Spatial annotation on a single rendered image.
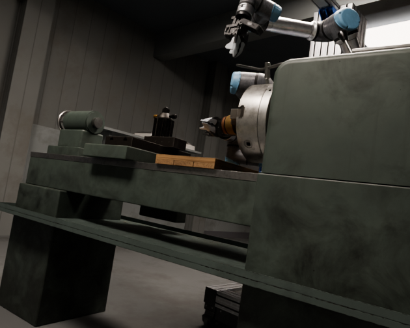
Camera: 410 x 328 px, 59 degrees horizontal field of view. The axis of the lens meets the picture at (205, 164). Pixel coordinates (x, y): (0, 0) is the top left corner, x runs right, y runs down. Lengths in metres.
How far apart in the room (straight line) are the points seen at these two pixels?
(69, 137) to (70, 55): 3.00
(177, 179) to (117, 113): 3.97
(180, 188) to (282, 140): 0.47
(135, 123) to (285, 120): 4.45
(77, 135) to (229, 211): 1.14
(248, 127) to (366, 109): 0.42
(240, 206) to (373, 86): 0.57
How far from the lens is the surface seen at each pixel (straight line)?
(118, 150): 1.64
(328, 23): 1.98
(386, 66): 1.17
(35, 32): 4.79
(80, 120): 2.18
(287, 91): 1.23
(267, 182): 1.19
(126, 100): 5.47
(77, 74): 5.13
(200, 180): 1.39
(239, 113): 1.37
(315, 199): 1.13
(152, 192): 1.54
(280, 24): 1.93
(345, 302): 1.04
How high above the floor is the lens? 0.77
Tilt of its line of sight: 5 degrees up
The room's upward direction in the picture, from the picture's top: 8 degrees clockwise
